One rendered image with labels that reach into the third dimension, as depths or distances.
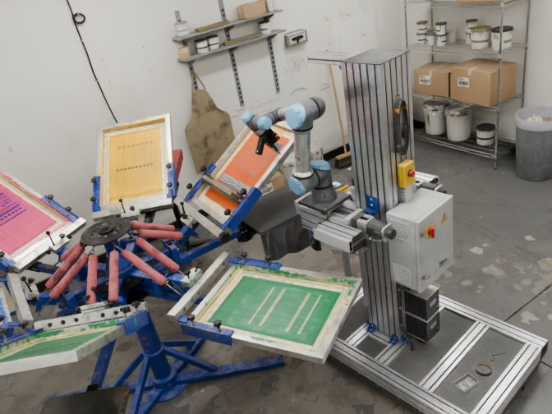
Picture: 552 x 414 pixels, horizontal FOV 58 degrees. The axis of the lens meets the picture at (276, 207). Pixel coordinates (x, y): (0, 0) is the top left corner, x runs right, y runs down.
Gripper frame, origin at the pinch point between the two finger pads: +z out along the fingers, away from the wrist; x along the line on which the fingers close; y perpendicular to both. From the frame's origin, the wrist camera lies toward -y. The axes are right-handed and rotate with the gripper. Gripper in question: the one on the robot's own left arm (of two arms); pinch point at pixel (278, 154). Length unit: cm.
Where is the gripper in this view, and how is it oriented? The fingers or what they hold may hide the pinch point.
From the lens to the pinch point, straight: 313.3
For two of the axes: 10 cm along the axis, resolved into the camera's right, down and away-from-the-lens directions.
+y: 6.0, -7.9, 1.0
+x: -5.5, -3.2, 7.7
